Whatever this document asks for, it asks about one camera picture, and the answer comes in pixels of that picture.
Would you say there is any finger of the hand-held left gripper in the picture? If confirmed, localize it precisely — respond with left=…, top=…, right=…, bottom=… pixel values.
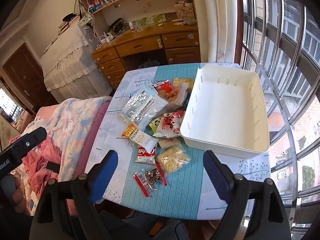
left=17, top=127, right=48, bottom=153

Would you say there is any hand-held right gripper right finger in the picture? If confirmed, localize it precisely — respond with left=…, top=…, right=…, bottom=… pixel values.
left=202, top=150, right=292, bottom=240

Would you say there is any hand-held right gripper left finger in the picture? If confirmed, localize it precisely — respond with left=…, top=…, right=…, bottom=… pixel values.
left=30, top=149, right=123, bottom=240

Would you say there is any brown date snack packet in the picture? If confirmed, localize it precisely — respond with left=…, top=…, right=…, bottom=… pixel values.
left=133, top=161, right=168, bottom=197

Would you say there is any yellow crispy noodle packet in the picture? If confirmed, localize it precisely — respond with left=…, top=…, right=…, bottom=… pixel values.
left=156, top=145, right=191, bottom=174
left=172, top=77, right=195, bottom=92

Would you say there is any orange white oat packet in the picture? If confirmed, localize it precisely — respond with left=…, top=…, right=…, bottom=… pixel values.
left=122, top=123, right=160, bottom=152

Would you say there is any beige wafer packet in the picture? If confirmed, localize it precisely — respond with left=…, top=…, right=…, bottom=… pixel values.
left=158, top=137, right=182, bottom=150

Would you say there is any white plastic bin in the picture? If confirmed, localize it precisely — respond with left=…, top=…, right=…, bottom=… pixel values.
left=180, top=63, right=270, bottom=159

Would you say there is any green snack packet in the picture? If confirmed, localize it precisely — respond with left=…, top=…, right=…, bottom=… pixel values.
left=148, top=117, right=163, bottom=132

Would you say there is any white red rice cracker packet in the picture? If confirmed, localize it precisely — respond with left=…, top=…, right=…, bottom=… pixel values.
left=152, top=110, right=186, bottom=138

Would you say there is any large silver blue biscuit packet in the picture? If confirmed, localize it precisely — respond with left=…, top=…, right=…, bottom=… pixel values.
left=119, top=89, right=168, bottom=132

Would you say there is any clear orange cracker packet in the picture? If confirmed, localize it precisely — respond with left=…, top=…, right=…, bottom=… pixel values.
left=160, top=82, right=190, bottom=110

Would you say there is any small red white snack packet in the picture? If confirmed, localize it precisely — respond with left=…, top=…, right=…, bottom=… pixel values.
left=152, top=79, right=173, bottom=96

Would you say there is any person's left hand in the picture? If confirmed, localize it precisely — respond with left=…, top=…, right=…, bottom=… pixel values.
left=11, top=177, right=28, bottom=215

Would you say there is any pink blanket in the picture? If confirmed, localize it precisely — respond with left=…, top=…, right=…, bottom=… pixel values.
left=15, top=100, right=113, bottom=215

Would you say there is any small black card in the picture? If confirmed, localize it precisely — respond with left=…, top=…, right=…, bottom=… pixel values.
left=46, top=161, right=60, bottom=174

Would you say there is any pastel floral blanket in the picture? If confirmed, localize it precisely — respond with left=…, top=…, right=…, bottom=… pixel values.
left=21, top=96, right=113, bottom=215

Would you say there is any printed teal white tablecloth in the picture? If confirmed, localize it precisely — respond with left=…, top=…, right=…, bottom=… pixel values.
left=85, top=62, right=272, bottom=220

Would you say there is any brown wooden door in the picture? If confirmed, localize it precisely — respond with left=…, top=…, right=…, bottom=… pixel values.
left=2, top=42, right=59, bottom=110

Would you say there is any white lace furniture cover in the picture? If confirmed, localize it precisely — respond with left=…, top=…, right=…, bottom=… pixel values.
left=40, top=21, right=113, bottom=103

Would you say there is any wooden desk with drawers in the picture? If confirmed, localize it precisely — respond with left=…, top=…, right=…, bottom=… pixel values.
left=91, top=20, right=202, bottom=90

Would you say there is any dark patterned box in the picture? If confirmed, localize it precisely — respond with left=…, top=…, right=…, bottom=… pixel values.
left=107, top=17, right=127, bottom=38

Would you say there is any window with metal bars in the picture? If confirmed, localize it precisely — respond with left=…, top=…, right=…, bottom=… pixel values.
left=235, top=0, right=320, bottom=230

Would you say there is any white leaf print curtain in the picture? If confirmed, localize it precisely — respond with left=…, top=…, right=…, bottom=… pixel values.
left=195, top=0, right=240, bottom=64

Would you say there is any wooden bookshelf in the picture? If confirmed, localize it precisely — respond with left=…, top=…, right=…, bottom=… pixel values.
left=72, top=0, right=198, bottom=28

